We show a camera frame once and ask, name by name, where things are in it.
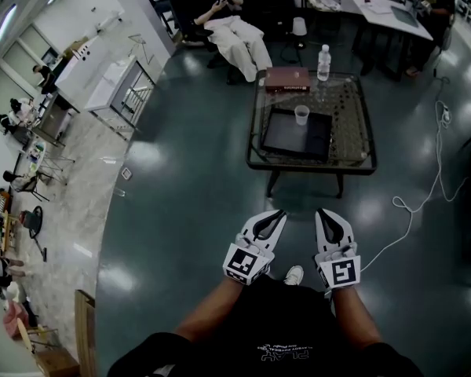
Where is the person's left forearm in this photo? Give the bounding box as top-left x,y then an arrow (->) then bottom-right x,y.
173,276 -> 247,343

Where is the glass coffee table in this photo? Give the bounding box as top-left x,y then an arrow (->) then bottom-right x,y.
245,70 -> 378,199

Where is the translucent plastic cup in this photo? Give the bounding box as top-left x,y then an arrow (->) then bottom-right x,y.
294,104 -> 311,126

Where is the pink bag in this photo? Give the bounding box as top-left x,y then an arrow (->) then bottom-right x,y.
2,299 -> 29,338

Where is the person's white shoe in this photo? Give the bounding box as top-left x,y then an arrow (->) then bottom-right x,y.
283,265 -> 305,287

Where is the wooden chair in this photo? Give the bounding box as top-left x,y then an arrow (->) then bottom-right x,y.
16,318 -> 81,377

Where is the person's right forearm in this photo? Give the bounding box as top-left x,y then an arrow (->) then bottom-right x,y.
330,286 -> 384,350

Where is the grey framed tray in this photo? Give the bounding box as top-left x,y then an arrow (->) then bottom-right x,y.
389,5 -> 420,29

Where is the person's black shirt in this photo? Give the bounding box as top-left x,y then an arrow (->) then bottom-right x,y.
107,274 -> 425,377

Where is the black tray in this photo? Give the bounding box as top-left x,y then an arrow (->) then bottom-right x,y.
261,108 -> 334,163

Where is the wooden board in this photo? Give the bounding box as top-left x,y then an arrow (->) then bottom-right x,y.
74,288 -> 98,377

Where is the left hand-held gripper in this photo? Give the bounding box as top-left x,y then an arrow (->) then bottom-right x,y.
222,209 -> 288,287

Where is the white cylinder lamp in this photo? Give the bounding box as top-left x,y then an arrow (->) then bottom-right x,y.
291,16 -> 309,38

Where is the clear water bottle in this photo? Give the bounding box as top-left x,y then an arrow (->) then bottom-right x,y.
316,44 -> 332,82

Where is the brown flat box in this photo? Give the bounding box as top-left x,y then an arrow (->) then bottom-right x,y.
264,67 -> 312,93

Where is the white cable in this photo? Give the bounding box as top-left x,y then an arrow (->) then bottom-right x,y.
359,75 -> 469,275

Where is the black floor fan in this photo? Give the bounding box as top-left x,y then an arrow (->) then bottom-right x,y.
20,205 -> 49,263

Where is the black armchair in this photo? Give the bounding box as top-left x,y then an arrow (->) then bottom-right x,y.
161,0 -> 236,54

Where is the white counter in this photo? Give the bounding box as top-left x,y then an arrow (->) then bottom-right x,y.
53,33 -> 138,114

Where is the white metal rack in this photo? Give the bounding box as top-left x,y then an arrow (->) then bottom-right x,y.
83,54 -> 155,131

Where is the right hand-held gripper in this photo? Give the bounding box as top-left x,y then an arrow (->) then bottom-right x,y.
312,208 -> 362,291

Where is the white square table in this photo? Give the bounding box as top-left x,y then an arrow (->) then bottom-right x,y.
346,0 -> 434,82

